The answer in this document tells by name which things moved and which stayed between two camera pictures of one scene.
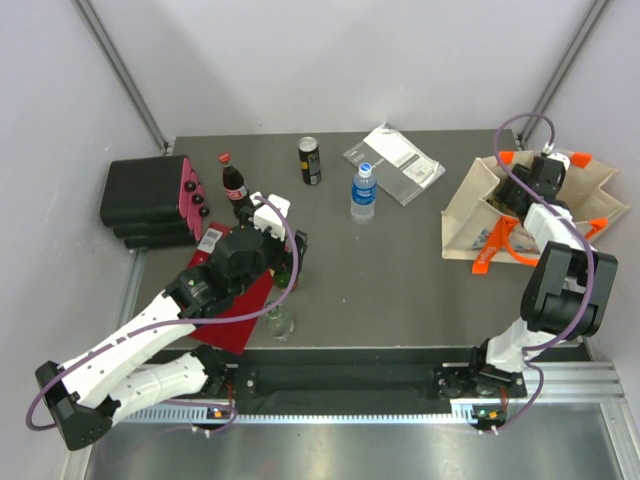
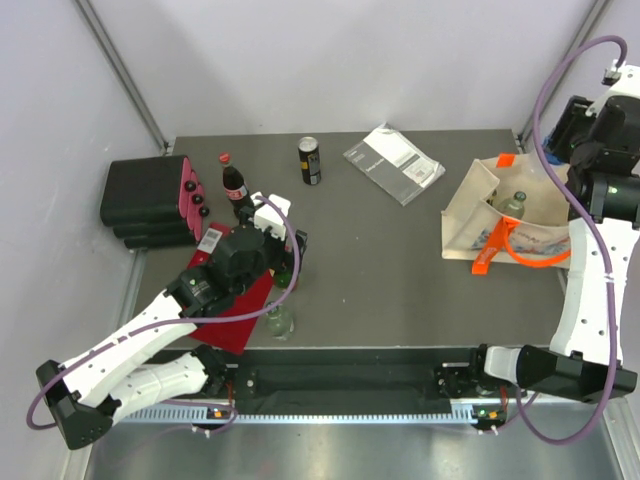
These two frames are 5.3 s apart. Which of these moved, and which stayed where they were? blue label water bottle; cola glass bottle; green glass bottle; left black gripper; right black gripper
Moved: right black gripper; blue label water bottle
Stayed: cola glass bottle; green glass bottle; left black gripper
